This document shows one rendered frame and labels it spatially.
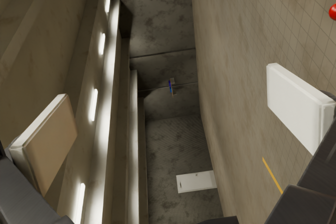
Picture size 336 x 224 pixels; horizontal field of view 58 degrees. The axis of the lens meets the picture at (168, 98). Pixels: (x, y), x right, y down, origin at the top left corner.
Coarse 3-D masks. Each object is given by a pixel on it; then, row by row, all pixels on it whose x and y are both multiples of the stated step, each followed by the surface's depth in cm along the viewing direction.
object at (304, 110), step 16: (272, 64) 19; (272, 80) 19; (288, 80) 16; (272, 96) 19; (288, 96) 16; (304, 96) 14; (320, 96) 13; (288, 112) 17; (304, 112) 15; (320, 112) 13; (288, 128) 17; (304, 128) 15; (320, 128) 13; (304, 144) 15
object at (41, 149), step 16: (64, 96) 19; (48, 112) 17; (64, 112) 19; (32, 128) 15; (48, 128) 16; (64, 128) 18; (16, 144) 13; (32, 144) 14; (48, 144) 16; (64, 144) 18; (16, 160) 13; (32, 160) 14; (48, 160) 15; (32, 176) 14; (48, 176) 15
